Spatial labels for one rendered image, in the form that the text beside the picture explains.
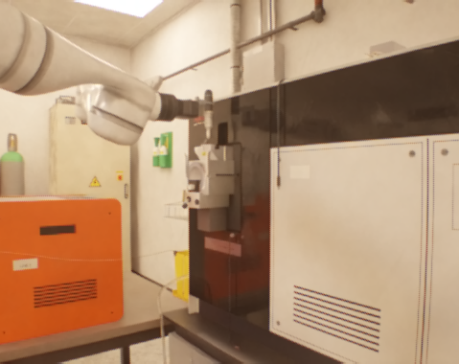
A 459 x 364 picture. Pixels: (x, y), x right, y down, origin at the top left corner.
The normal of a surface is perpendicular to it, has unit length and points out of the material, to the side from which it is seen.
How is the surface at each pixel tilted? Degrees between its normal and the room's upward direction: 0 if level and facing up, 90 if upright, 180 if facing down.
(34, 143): 90
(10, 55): 117
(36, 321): 90
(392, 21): 90
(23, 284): 90
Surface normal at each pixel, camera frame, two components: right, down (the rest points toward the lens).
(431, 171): -0.79, 0.00
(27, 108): 0.62, 0.01
